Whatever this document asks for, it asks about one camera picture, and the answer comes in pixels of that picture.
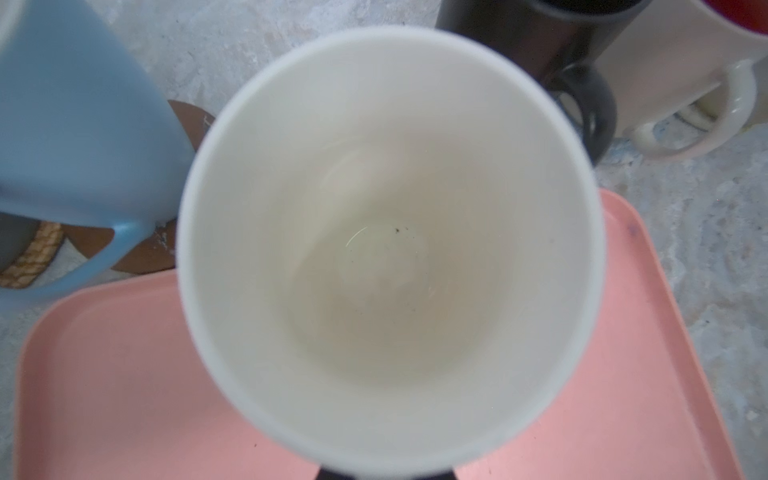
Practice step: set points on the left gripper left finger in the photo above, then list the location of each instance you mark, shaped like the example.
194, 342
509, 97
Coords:
326, 474

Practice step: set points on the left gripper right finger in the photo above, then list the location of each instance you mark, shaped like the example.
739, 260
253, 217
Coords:
445, 475

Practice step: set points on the dark brown glossy coaster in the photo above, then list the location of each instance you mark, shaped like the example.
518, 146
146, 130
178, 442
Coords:
156, 253

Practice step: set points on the woven rattan coaster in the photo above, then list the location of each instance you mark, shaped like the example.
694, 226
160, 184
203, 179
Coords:
36, 258

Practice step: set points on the blue handled cream mug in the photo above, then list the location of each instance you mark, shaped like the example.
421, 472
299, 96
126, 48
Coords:
86, 137

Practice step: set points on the black mug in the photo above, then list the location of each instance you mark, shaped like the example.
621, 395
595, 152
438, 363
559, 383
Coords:
556, 43

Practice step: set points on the red interior white mug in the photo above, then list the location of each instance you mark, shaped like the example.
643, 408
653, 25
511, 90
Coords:
674, 53

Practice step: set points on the grey mug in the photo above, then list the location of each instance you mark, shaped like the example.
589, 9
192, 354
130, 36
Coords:
16, 234

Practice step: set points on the pink tray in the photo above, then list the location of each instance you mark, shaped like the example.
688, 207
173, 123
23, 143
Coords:
109, 387

